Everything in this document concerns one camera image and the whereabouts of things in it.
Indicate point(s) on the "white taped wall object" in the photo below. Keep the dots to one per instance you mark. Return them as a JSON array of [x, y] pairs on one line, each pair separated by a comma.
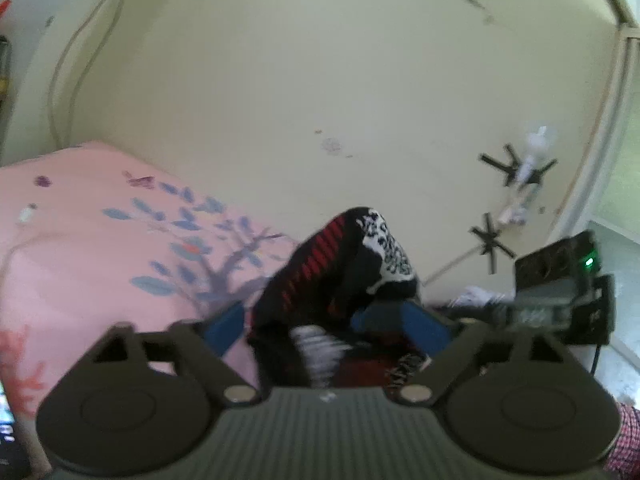
[[534, 152]]

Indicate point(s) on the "white window frame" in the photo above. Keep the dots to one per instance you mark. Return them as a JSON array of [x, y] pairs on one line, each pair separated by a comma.
[[617, 110]]

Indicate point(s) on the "person's red checked clothing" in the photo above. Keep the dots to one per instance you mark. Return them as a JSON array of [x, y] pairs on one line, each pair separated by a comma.
[[627, 440]]

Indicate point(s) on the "black red white patterned garment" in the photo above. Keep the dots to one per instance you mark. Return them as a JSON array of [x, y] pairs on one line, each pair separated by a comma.
[[320, 270]]

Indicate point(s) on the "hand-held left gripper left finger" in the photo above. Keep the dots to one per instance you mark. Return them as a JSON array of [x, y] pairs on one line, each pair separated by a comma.
[[225, 330]]

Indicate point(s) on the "clear wall hook sticker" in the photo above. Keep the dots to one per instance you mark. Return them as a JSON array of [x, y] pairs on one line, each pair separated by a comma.
[[331, 146]]

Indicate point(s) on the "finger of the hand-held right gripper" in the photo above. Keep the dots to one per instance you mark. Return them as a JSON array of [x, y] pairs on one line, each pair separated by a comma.
[[380, 320]]

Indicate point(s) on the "smartphone in clear case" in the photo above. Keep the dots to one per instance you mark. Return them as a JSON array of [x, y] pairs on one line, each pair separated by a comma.
[[7, 440]]

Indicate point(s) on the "black tape cross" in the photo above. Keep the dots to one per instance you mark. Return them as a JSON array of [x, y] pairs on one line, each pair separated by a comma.
[[492, 245], [509, 166]]

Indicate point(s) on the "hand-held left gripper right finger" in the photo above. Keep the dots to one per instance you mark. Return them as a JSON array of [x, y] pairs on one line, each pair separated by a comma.
[[425, 330]]

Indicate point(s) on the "pink tree print bedsheet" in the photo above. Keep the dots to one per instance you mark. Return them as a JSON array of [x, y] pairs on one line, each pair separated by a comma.
[[75, 260]]

